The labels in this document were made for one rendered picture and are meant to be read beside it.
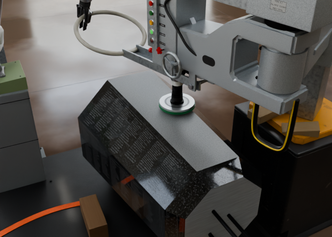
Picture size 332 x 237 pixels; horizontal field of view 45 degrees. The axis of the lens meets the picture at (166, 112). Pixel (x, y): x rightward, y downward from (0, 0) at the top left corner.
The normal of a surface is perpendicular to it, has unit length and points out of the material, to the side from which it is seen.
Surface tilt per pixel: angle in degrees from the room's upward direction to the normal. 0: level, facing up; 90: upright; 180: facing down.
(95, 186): 0
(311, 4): 90
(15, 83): 90
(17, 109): 90
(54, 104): 0
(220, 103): 0
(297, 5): 90
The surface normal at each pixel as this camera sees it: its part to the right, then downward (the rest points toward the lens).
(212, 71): -0.75, 0.35
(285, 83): -0.01, 0.53
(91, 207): 0.00, -0.85
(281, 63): -0.33, 0.50
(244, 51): 0.66, 0.40
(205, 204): 0.47, 0.47
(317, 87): -0.55, 0.44
